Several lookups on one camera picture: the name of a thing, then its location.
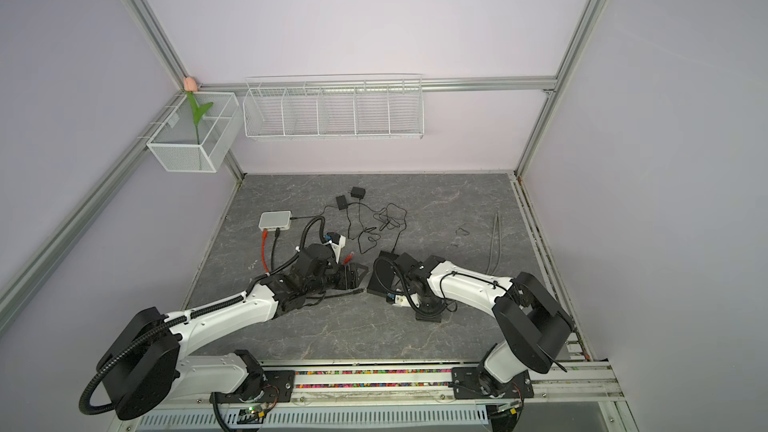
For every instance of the black power adapter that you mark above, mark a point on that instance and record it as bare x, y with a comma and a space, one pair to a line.
358, 192
342, 203

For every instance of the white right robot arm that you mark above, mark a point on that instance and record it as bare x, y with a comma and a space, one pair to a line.
533, 323

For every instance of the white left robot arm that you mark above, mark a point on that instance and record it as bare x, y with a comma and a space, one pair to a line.
148, 362

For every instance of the white mesh box basket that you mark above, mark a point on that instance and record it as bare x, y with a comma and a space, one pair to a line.
174, 143

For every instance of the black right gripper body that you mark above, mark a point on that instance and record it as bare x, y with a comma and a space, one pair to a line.
427, 310

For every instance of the black power adapter near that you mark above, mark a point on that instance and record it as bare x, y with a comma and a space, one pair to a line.
342, 203

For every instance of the pink artificial tulip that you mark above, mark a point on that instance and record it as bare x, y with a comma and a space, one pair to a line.
198, 109

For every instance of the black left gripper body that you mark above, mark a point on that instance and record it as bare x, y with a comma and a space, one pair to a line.
337, 278

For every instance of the black power adapter far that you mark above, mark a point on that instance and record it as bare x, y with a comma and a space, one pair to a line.
358, 192

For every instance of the white wire wall basket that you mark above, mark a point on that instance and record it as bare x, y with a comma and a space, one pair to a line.
334, 106

